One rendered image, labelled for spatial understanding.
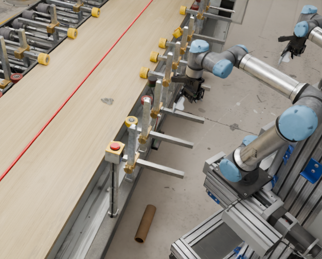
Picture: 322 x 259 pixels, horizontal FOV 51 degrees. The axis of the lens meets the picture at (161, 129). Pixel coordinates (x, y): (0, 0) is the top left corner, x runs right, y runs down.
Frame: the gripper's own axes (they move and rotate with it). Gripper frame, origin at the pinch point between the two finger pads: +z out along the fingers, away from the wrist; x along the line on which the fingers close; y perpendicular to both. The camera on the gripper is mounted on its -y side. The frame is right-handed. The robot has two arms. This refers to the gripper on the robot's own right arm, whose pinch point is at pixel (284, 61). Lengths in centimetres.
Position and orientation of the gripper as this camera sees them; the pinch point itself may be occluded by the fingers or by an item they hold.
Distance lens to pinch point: 224.7
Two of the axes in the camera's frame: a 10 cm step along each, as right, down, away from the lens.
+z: -1.1, 7.4, 6.7
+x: 7.7, -3.6, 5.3
